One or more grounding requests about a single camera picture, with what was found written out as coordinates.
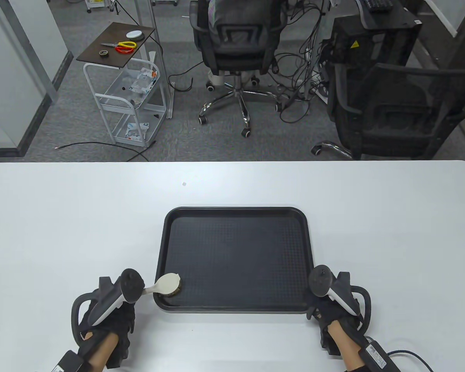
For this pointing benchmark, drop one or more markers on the white metal desk leg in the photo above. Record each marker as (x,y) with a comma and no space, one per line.
(161,62)

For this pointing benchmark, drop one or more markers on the white round disc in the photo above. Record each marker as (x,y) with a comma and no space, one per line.
(135,34)

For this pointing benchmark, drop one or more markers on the clear plastic bag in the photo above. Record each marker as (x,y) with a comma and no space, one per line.
(143,79)
(136,130)

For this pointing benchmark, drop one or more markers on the dark brown board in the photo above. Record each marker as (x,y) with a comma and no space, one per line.
(116,58)

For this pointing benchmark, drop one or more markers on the black plastic tray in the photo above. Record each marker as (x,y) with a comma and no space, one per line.
(236,252)

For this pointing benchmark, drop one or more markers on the black padded office chair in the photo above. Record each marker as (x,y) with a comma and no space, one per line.
(236,38)

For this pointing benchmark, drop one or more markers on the black computer tower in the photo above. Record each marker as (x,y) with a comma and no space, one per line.
(391,35)

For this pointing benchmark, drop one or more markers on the black mesh office chair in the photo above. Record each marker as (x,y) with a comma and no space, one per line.
(391,116)

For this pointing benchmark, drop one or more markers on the person's right forearm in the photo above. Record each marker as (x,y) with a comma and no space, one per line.
(347,345)

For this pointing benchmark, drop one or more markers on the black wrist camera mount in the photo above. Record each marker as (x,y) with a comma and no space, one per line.
(329,345)

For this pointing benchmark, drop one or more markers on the white power strip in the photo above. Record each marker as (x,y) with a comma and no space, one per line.
(314,84)

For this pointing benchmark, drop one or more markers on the person's left hand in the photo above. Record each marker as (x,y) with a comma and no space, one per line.
(120,321)

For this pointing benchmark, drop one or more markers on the black box with white label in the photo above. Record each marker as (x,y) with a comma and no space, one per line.
(71,362)
(379,356)

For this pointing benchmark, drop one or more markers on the black and white controller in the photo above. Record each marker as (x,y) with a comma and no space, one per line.
(131,285)
(320,279)

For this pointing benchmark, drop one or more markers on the white pot brush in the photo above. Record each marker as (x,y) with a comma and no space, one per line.
(168,282)

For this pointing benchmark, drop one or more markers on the person's right hand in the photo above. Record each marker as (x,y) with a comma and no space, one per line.
(333,312)

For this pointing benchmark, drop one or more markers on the black keyboard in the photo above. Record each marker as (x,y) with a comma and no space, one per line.
(378,4)

